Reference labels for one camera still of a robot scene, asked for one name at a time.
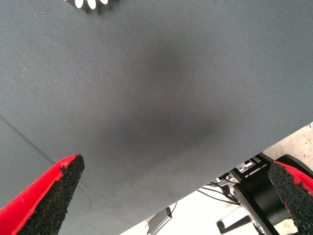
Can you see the dark grey table cloth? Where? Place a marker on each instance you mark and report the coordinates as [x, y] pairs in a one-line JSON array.
[[146, 73]]

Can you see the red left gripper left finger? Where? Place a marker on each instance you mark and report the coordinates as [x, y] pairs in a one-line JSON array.
[[49, 203]]

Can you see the white bar with black end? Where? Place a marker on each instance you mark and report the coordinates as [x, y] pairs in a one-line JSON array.
[[232, 221]]

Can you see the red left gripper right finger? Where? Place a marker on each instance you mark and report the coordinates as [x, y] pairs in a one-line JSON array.
[[298, 200]]

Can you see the small steel planetary gear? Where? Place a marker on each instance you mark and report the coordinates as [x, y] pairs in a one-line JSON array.
[[91, 3]]

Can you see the grey power adapter box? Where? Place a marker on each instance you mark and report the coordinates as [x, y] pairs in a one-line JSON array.
[[159, 221]]

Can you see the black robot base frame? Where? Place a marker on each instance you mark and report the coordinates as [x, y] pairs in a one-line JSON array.
[[259, 193]]

